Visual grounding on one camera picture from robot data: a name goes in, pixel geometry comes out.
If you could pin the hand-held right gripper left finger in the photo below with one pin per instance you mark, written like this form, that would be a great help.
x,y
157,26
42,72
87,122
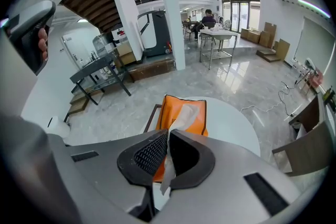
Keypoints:
x,y
105,178

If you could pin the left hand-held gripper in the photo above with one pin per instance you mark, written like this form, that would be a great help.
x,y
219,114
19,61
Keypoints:
x,y
26,34

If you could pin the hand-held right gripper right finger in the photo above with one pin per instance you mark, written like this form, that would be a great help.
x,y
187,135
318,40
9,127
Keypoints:
x,y
223,191

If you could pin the orange packet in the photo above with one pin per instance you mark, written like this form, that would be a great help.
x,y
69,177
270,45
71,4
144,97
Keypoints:
x,y
176,107

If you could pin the brown cardboard box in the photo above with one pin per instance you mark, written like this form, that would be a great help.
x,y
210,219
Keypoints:
x,y
126,56

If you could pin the low cardboard box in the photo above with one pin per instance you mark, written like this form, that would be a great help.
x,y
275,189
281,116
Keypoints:
x,y
250,36

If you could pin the tall cardboard box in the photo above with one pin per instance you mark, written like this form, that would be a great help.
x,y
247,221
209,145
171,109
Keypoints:
x,y
270,34

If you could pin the person's left hand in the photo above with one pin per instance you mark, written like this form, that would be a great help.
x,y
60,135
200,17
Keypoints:
x,y
43,43

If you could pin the white door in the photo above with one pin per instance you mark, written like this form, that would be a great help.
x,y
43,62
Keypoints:
x,y
76,49

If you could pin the small oval ceiling light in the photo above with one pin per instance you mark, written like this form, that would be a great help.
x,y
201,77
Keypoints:
x,y
82,20

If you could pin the round white side table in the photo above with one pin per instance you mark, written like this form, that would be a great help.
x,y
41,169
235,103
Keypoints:
x,y
228,123

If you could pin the white cylindrical bin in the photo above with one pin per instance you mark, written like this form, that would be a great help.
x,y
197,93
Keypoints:
x,y
56,126

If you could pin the clear plastic container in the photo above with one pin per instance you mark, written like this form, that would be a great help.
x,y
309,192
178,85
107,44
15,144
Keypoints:
x,y
101,43

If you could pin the white dispenser machine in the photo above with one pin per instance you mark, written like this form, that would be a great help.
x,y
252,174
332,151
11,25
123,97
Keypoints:
x,y
119,36

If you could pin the dark wooden vanity cabinet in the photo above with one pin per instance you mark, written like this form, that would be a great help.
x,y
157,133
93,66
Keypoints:
x,y
309,149

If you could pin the wooden floor platform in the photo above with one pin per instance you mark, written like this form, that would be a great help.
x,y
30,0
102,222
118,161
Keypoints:
x,y
152,69

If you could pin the dark green bottle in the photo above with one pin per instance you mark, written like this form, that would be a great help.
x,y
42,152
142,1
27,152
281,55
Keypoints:
x,y
329,95

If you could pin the small wooden steps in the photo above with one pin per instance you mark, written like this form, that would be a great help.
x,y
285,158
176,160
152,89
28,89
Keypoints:
x,y
267,55

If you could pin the white square pillar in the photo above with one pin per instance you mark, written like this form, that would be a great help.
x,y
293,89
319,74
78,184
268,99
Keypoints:
x,y
170,21

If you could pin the pink chair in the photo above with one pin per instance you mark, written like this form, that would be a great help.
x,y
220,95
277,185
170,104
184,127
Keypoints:
x,y
319,77

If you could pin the flat cardboard sheet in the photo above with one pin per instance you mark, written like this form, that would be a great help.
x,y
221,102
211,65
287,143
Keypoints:
x,y
283,49

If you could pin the tripod with white device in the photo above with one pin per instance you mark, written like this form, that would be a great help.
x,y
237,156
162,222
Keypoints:
x,y
309,62

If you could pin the stainless steel table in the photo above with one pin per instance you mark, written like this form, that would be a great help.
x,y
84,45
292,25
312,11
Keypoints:
x,y
220,33

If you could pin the white desk fan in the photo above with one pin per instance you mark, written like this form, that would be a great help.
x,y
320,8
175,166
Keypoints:
x,y
227,25

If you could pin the grey roller blind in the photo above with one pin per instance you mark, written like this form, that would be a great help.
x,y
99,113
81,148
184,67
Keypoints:
x,y
315,44

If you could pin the long ceiling light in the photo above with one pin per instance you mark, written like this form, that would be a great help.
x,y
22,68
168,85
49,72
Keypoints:
x,y
313,6

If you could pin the black metal frame desk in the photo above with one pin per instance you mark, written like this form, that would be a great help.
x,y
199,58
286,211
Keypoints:
x,y
92,68

